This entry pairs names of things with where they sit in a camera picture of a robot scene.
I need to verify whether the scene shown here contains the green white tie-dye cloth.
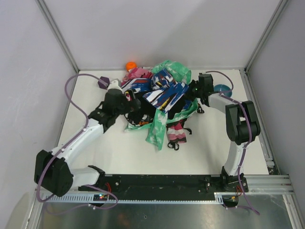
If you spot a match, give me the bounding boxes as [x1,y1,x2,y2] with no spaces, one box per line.
[125,60,203,150]

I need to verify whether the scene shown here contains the blue white patterned cloth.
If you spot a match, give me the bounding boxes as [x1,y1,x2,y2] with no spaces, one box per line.
[121,69,189,114]

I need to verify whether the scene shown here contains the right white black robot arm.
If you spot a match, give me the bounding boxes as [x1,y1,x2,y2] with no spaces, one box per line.
[186,71,261,192]

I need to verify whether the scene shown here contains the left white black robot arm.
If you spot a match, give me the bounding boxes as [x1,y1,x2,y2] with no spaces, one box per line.
[34,89,141,197]

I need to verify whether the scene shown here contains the black orange patterned cloth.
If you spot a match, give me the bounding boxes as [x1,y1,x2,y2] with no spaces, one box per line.
[125,112,153,126]

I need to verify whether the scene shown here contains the pink white patterned cloth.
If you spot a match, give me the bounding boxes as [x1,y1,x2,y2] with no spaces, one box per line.
[122,67,153,84]

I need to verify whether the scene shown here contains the blue ceramic bowl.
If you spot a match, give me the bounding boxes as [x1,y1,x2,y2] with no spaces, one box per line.
[213,84,233,97]

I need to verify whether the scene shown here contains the purple polyhedron block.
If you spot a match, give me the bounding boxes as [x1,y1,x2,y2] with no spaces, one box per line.
[98,76,110,90]

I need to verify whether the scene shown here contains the orange ball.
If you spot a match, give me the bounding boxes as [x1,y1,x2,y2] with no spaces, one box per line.
[125,62,137,71]

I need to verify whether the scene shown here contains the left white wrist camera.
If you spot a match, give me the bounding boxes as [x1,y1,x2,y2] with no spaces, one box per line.
[107,79,122,91]

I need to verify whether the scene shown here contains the pink striped cloth with straps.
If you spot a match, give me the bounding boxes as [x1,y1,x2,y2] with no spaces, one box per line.
[166,118,192,151]

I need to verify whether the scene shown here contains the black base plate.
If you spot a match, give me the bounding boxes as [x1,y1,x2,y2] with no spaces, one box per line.
[92,174,236,201]

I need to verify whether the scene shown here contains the grey cable duct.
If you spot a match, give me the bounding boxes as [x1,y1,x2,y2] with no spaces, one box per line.
[47,192,237,204]

